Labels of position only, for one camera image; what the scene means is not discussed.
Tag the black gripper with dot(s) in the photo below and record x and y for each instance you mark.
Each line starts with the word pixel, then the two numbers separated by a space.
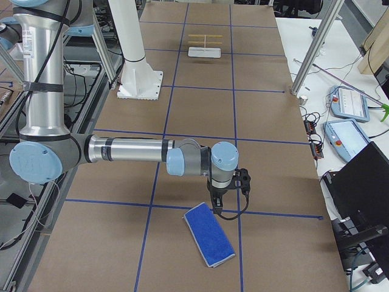
pixel 218 193

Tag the blue grey-edged towel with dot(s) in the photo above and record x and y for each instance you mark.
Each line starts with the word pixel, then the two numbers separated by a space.
pixel 210 238

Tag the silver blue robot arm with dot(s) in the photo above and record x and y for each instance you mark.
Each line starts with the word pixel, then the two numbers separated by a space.
pixel 11 32
pixel 47 148

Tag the white wooden towel rack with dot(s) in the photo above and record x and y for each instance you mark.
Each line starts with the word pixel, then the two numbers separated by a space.
pixel 204 47

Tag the lower black orange adapter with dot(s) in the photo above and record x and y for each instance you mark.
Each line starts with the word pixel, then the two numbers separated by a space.
pixel 316 151

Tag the black orange adapter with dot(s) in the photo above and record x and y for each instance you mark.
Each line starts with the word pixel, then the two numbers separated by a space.
pixel 309 127
pixel 316 151

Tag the upper black orange adapter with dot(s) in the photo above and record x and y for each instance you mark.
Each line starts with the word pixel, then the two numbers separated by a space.
pixel 309 127

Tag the small silver cylinder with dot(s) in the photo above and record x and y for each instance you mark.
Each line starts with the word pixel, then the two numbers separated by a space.
pixel 302 100

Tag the black monitor stand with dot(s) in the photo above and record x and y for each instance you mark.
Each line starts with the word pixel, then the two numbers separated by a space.
pixel 347 235

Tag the lower teach pendant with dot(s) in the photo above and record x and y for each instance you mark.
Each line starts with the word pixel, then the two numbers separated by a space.
pixel 346 136

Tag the teach pendant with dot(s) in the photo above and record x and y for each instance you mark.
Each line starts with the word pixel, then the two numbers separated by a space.
pixel 346 136
pixel 348 103

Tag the black laptop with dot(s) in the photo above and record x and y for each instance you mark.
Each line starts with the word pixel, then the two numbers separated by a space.
pixel 359 189

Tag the upper teach pendant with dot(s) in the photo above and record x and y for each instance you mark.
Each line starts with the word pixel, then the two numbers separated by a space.
pixel 348 103

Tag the green grabber stick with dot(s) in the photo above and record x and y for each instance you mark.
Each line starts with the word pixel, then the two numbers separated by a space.
pixel 382 105

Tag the wooden board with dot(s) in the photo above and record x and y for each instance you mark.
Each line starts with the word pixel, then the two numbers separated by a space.
pixel 376 47

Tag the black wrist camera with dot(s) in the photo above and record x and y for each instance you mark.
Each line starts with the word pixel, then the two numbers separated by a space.
pixel 242 181

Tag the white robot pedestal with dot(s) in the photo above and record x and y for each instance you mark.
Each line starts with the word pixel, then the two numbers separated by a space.
pixel 138 79

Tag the aluminium frame post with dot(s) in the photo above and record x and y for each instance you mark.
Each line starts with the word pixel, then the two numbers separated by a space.
pixel 323 29

